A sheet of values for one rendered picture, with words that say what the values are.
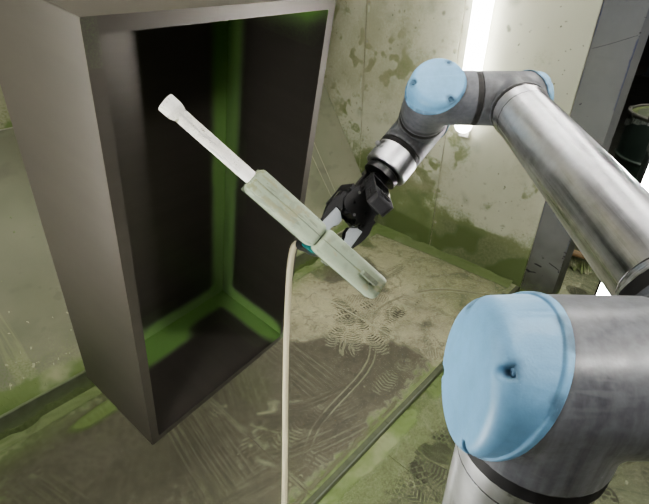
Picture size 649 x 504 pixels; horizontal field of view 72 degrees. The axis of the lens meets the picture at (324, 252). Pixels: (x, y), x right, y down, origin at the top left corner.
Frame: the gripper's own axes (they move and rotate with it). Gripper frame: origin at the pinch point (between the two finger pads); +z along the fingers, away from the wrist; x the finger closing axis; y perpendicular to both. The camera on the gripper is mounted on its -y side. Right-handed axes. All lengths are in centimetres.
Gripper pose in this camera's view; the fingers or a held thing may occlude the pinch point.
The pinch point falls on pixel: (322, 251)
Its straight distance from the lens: 83.1
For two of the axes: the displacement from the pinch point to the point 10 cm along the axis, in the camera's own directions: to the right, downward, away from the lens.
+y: -3.3, -1.0, 9.4
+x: -7.0, -6.4, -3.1
